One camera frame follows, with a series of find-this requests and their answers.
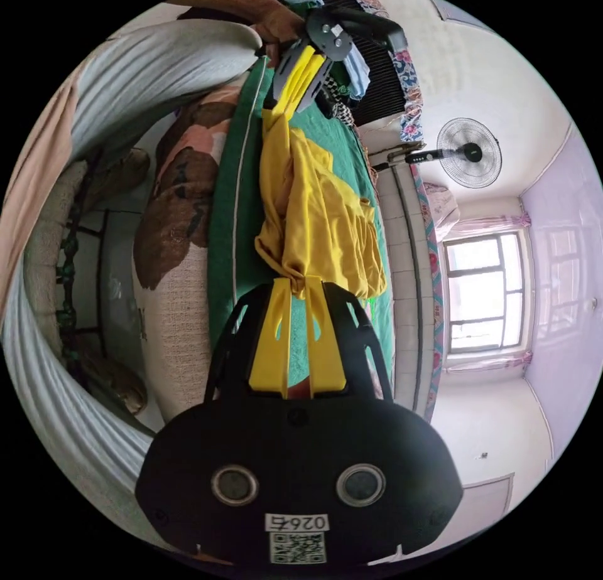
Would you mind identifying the pile of clothes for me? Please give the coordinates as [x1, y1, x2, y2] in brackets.
[282, 0, 374, 125]

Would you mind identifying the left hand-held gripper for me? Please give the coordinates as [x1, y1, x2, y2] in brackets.
[263, 10, 353, 119]

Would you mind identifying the person's left hand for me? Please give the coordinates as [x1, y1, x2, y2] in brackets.
[256, 13, 310, 47]

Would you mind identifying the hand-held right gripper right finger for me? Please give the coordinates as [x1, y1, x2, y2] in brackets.
[304, 276, 349, 397]

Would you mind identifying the floral printed cloth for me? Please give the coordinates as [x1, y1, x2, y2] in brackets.
[337, 0, 426, 144]

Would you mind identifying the bed with green mat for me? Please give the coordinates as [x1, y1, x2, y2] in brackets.
[131, 67, 398, 431]

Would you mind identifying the person's left forearm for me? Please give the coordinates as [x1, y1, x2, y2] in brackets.
[177, 0, 283, 31]

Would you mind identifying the black standing fan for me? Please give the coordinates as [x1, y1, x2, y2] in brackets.
[372, 116, 503, 191]

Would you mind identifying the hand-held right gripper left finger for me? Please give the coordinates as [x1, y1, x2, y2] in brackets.
[248, 278, 293, 399]

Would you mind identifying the yellow hoodie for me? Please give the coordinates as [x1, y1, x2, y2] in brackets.
[254, 114, 388, 301]

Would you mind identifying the window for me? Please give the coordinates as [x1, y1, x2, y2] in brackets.
[442, 234, 524, 356]

